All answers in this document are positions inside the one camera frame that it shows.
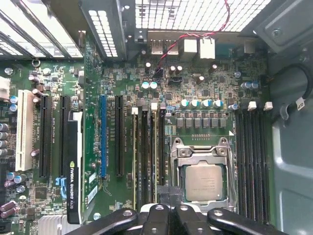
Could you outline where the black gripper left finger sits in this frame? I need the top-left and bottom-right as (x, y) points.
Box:
(82, 186), (172, 235)

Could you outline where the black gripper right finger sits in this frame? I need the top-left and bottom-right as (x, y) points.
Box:
(170, 187), (287, 235)

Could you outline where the black RAM slot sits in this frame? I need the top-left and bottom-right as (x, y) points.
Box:
(252, 107), (263, 221)
(137, 99), (149, 204)
(261, 107), (271, 224)
(244, 107), (254, 219)
(235, 109), (246, 216)
(158, 102), (167, 187)

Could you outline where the silver CPU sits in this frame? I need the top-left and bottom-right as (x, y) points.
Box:
(184, 164), (224, 200)

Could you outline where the metal locking lever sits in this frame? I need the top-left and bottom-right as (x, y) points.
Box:
(227, 144), (238, 211)

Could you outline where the metal socket cover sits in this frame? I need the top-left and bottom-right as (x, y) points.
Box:
(171, 137), (236, 212)

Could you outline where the black graphics card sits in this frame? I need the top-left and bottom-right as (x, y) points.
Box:
(66, 30), (111, 225)

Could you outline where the blue expansion slot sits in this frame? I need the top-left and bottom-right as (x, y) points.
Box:
(100, 94), (109, 178)

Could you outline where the silver finned heatsink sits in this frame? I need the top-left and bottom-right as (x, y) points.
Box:
(37, 215), (68, 235)

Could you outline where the black open PC case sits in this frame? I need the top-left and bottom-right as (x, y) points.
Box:
(0, 0), (313, 235)

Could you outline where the green motherboard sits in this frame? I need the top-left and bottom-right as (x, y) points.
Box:
(0, 31), (275, 235)

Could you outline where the white expansion slot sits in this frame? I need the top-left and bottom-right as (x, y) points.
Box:
(15, 89), (35, 172)

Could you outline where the white rear port block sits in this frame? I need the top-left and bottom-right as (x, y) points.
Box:
(199, 39), (216, 60)
(183, 39), (198, 54)

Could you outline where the white board connector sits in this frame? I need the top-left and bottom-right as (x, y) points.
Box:
(0, 75), (11, 102)

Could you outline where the thick black tagged cable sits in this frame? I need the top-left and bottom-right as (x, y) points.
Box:
(268, 63), (310, 121)

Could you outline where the red black twisted wire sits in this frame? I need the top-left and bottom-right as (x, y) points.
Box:
(156, 0), (232, 72)

